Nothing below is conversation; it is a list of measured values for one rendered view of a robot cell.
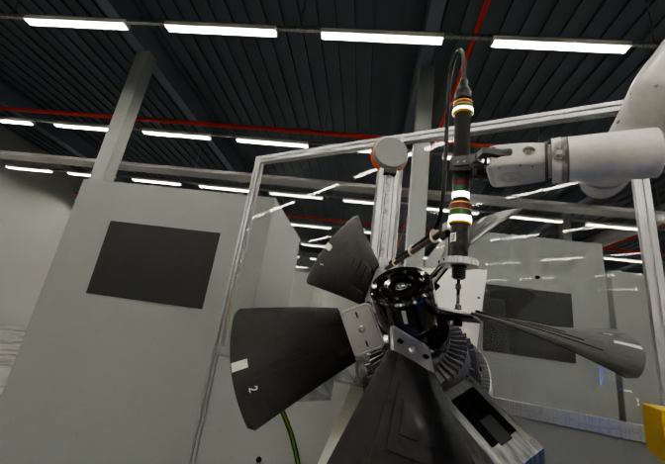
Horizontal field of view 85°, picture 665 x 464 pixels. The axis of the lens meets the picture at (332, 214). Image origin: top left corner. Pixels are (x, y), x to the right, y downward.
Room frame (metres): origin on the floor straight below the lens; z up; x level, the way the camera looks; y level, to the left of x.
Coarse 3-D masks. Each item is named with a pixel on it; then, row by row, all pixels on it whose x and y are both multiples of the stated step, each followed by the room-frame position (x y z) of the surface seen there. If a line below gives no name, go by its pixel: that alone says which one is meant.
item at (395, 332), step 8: (392, 328) 0.66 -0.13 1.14; (392, 336) 0.65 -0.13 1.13; (400, 336) 0.67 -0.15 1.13; (408, 336) 0.68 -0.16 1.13; (392, 344) 0.64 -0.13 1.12; (400, 344) 0.65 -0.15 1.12; (408, 344) 0.67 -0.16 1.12; (416, 344) 0.68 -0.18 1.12; (424, 344) 0.69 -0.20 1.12; (400, 352) 0.64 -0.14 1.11; (408, 352) 0.65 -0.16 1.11; (416, 352) 0.67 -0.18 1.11; (424, 352) 0.68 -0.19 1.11; (416, 360) 0.65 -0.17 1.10; (424, 360) 0.67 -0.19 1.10; (432, 368) 0.66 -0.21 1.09
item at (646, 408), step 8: (648, 408) 0.78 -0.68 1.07; (656, 408) 0.74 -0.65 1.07; (664, 408) 0.76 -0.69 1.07; (648, 416) 0.79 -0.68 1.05; (656, 416) 0.73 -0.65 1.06; (664, 416) 0.70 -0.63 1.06; (648, 424) 0.80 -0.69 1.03; (656, 424) 0.74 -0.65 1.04; (664, 424) 0.70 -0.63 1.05; (648, 432) 0.81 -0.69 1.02; (656, 432) 0.75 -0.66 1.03; (664, 432) 0.70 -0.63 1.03; (648, 440) 0.82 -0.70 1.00; (656, 440) 0.75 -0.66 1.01; (664, 440) 0.71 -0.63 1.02; (648, 448) 0.82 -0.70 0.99; (656, 448) 0.76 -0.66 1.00; (664, 448) 0.71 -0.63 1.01; (656, 456) 0.77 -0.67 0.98; (664, 456) 0.71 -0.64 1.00
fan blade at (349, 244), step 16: (352, 224) 0.93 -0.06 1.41; (336, 240) 0.95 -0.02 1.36; (352, 240) 0.90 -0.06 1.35; (320, 256) 0.98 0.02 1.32; (336, 256) 0.93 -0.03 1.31; (352, 256) 0.87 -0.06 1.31; (368, 256) 0.83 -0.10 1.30; (320, 272) 0.97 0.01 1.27; (336, 272) 0.92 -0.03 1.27; (352, 272) 0.86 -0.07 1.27; (368, 272) 0.82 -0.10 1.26; (320, 288) 0.96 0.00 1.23; (336, 288) 0.91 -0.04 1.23; (352, 288) 0.86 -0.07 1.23; (368, 288) 0.82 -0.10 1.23
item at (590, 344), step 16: (480, 320) 0.70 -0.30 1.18; (496, 320) 0.59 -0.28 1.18; (512, 320) 0.60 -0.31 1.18; (544, 336) 0.54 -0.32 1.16; (560, 336) 0.54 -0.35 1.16; (576, 336) 0.55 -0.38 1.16; (592, 336) 0.56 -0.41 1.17; (608, 336) 0.58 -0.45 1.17; (624, 336) 0.58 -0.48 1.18; (576, 352) 0.50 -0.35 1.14; (592, 352) 0.50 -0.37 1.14; (608, 352) 0.51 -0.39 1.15; (624, 352) 0.51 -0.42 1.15; (640, 352) 0.52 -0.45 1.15; (608, 368) 0.48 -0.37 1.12; (624, 368) 0.48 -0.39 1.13; (640, 368) 0.48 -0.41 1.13
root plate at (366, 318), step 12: (348, 312) 0.74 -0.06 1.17; (360, 312) 0.74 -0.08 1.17; (372, 312) 0.73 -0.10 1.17; (348, 324) 0.74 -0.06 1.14; (360, 324) 0.74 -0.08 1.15; (372, 324) 0.73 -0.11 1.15; (348, 336) 0.74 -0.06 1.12; (360, 336) 0.74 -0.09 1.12; (372, 336) 0.74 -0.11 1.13; (360, 348) 0.74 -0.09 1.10; (372, 348) 0.74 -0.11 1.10
